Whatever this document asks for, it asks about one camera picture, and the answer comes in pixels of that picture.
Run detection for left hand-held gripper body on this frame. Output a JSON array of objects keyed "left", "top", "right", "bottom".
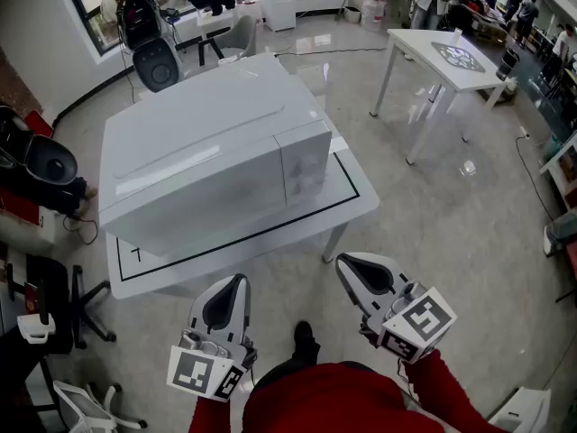
[{"left": 166, "top": 329, "right": 260, "bottom": 405}]

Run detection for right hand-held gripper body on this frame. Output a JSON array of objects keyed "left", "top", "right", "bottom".
[{"left": 359, "top": 281, "right": 458, "bottom": 364}]

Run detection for white panel edge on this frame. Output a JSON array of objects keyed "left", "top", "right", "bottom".
[{"left": 97, "top": 135, "right": 290, "bottom": 259}]

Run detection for white microwave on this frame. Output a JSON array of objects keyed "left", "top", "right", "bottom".
[{"left": 97, "top": 51, "right": 334, "bottom": 259}]

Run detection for person's right forearm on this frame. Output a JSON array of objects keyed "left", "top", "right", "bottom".
[{"left": 399, "top": 348, "right": 497, "bottom": 433}]

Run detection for person's left forearm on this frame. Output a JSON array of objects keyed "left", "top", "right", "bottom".
[{"left": 188, "top": 393, "right": 235, "bottom": 433}]

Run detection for person's black shoe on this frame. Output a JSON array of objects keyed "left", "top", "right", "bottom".
[{"left": 293, "top": 320, "right": 316, "bottom": 349}]

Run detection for person's black trouser leg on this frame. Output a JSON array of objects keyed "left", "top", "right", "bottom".
[{"left": 259, "top": 345, "right": 322, "bottom": 378}]

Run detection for white table with black lines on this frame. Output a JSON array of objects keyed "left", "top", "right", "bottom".
[{"left": 105, "top": 135, "right": 381, "bottom": 300}]

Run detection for red sweater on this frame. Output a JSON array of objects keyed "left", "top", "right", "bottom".
[{"left": 243, "top": 362, "right": 447, "bottom": 433}]

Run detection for white chair base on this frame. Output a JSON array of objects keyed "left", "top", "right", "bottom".
[{"left": 52, "top": 379, "right": 149, "bottom": 433}]

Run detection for white plastic chair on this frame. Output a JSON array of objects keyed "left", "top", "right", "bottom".
[{"left": 488, "top": 385, "right": 553, "bottom": 433}]

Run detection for black office chair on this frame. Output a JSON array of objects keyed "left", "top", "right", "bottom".
[{"left": 24, "top": 253, "right": 117, "bottom": 351}]

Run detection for white handheld device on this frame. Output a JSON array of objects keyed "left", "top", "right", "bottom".
[{"left": 16, "top": 314, "right": 57, "bottom": 345}]

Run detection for white storage shelf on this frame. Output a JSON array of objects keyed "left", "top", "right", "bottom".
[{"left": 539, "top": 131, "right": 577, "bottom": 211}]

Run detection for red and white box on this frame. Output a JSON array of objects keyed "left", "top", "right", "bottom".
[{"left": 0, "top": 182, "right": 58, "bottom": 252}]

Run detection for black backpack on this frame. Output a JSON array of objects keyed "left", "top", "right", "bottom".
[{"left": 0, "top": 106, "right": 78, "bottom": 189}]

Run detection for white square-legged table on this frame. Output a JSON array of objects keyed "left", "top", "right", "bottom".
[{"left": 370, "top": 27, "right": 513, "bottom": 167}]

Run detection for patterned grey mat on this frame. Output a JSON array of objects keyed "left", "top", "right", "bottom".
[{"left": 430, "top": 40, "right": 489, "bottom": 74}]

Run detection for black cylindrical bin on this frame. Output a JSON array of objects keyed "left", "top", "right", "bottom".
[{"left": 495, "top": 48, "right": 521, "bottom": 83}]

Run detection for clear water jug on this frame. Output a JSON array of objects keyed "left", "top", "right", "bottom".
[{"left": 360, "top": 0, "right": 389, "bottom": 33}]

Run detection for grey armchair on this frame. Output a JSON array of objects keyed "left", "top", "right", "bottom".
[{"left": 197, "top": 14, "right": 258, "bottom": 68}]

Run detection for white desk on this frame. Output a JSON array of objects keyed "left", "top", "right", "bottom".
[{"left": 195, "top": 0, "right": 268, "bottom": 32}]

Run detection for white water dispenser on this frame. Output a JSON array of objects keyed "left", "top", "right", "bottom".
[{"left": 260, "top": 0, "right": 298, "bottom": 32}]

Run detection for grey swivel chair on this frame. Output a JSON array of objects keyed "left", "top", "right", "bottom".
[{"left": 117, "top": 0, "right": 184, "bottom": 95}]

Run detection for black-framed window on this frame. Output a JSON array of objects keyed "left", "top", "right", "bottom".
[{"left": 62, "top": 0, "right": 343, "bottom": 56}]

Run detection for black floor cable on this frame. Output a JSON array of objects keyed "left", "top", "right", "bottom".
[
  {"left": 62, "top": 214, "right": 99, "bottom": 245},
  {"left": 514, "top": 134, "right": 558, "bottom": 221}
]

